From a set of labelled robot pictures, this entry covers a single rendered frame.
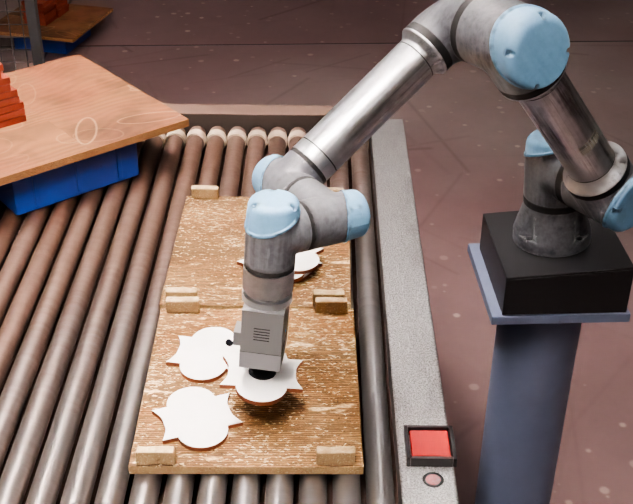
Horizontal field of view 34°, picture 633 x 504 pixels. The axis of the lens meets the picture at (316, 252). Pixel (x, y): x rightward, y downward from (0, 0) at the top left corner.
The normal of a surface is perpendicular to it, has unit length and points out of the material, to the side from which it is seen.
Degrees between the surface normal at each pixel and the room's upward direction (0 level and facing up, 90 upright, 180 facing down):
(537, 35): 83
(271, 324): 88
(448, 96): 0
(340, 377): 0
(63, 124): 0
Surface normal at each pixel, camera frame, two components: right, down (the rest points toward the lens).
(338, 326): 0.01, -0.85
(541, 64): 0.46, 0.35
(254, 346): -0.11, 0.50
